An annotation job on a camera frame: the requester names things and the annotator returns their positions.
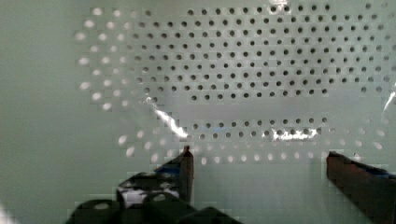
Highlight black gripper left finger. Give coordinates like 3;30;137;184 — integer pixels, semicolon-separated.
116;146;194;207

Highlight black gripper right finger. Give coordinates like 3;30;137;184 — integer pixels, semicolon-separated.
326;151;396;224

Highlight mint green plastic strainer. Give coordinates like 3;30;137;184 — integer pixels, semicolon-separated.
1;0;395;224

